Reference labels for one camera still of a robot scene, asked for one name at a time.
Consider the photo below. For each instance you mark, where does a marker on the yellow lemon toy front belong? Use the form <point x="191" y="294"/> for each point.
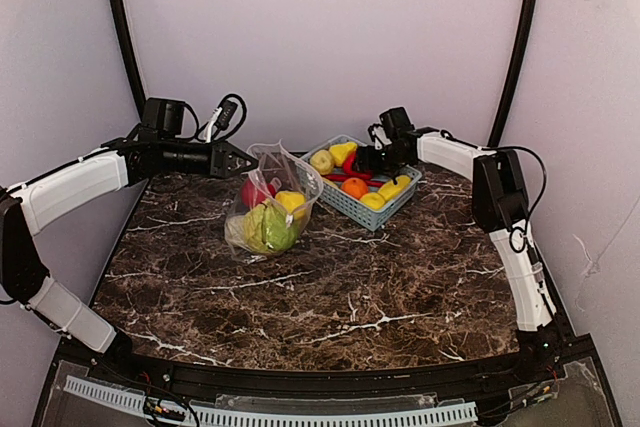
<point x="373" y="200"/>

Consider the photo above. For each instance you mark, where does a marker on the yellow bell pepper toy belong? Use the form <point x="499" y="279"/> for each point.
<point x="294" y="203"/>

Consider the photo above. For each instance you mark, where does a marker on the clear zip top bag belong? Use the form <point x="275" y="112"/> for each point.
<point x="278" y="169"/>

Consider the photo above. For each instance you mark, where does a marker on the yellow banana toy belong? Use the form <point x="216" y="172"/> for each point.
<point x="329" y="182"/>

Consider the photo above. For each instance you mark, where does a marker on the white cable duct strip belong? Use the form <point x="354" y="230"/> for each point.
<point x="235" y="410"/>

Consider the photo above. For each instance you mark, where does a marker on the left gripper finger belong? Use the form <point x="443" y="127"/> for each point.
<point x="242" y="168"/>
<point x="240" y="157"/>

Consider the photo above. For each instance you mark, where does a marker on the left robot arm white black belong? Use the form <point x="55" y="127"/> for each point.
<point x="154" y="146"/>

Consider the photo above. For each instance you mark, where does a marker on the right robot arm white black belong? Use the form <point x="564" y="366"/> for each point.
<point x="500" y="204"/>

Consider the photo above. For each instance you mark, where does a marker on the napa cabbage toy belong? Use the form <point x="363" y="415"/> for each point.
<point x="246" y="231"/>

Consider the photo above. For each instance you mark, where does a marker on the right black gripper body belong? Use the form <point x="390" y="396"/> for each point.
<point x="379" y="160"/>

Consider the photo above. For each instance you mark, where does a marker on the small yellow fruit toy right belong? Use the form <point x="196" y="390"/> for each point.
<point x="340" y="152"/>

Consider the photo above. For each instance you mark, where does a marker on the red chili pepper toy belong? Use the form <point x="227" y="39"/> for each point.
<point x="344" y="178"/>

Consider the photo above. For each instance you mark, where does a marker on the yellow potato toy back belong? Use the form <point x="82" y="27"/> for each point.
<point x="323" y="162"/>

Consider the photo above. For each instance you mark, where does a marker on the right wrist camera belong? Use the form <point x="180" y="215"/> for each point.
<point x="378" y="136"/>

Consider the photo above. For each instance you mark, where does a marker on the orange fruit toy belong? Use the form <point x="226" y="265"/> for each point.
<point x="354" y="188"/>

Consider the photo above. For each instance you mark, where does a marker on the green pepper toy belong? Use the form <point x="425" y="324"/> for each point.
<point x="278" y="232"/>

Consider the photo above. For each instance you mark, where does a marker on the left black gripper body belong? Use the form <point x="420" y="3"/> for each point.
<point x="215" y="160"/>

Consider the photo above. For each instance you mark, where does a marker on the light blue plastic basket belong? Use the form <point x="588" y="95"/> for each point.
<point x="361" y="214"/>

